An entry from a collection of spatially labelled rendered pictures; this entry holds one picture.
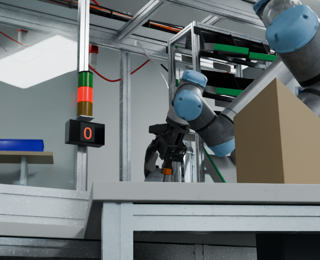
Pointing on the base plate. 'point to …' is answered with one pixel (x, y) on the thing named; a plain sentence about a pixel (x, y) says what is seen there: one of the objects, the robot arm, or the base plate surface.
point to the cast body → (156, 177)
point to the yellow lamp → (84, 108)
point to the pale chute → (221, 167)
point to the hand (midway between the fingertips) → (153, 173)
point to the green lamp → (85, 79)
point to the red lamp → (85, 94)
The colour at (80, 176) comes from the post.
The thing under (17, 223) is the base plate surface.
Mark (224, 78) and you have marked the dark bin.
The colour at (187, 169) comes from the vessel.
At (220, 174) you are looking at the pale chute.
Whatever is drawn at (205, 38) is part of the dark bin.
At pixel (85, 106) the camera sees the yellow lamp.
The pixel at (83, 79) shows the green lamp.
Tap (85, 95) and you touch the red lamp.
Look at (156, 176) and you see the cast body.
